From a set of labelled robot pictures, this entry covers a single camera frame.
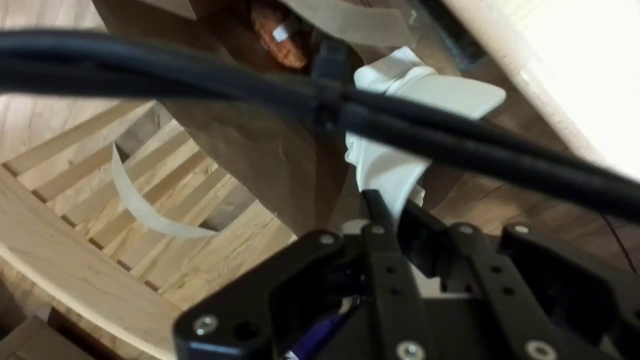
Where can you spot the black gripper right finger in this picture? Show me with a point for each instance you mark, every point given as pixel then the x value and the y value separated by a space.
pixel 521 292

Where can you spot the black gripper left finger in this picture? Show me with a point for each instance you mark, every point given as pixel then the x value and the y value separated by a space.
pixel 386 287

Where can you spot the wooden slatted rack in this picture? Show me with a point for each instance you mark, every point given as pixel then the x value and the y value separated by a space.
pixel 66 266

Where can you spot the small brown white-labelled object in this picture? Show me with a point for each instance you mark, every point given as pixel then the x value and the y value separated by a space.
pixel 282 41

